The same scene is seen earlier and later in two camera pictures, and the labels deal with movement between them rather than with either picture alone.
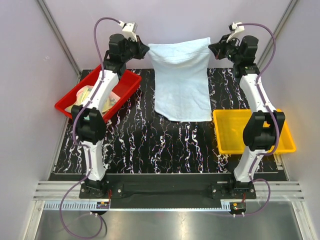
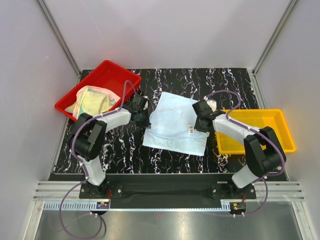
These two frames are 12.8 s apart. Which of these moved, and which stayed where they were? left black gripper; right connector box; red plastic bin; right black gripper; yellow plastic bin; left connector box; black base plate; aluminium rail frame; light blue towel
Moved: right black gripper; left black gripper; light blue towel
Stayed: left connector box; aluminium rail frame; black base plate; right connector box; yellow plastic bin; red plastic bin
